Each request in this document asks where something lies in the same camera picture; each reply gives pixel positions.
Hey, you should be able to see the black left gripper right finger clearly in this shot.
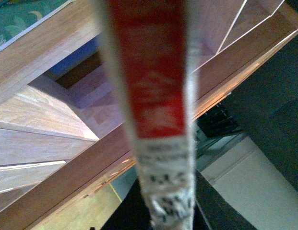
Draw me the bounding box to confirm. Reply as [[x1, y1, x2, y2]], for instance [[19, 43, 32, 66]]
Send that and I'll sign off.
[[195, 170, 256, 230]]

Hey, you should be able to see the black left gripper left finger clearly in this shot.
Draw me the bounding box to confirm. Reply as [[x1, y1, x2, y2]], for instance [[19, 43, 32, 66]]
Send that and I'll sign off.
[[101, 180, 152, 230]]

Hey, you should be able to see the red white spine book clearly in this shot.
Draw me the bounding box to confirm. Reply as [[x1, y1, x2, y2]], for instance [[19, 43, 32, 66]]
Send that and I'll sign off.
[[93, 0, 201, 230]]

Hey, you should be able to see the left wooden shelf unit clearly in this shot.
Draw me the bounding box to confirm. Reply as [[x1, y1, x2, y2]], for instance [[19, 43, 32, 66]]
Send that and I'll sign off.
[[0, 0, 298, 230]]

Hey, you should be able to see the white cabinet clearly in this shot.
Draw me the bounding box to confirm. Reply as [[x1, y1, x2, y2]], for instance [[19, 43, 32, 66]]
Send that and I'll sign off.
[[201, 137, 298, 230]]

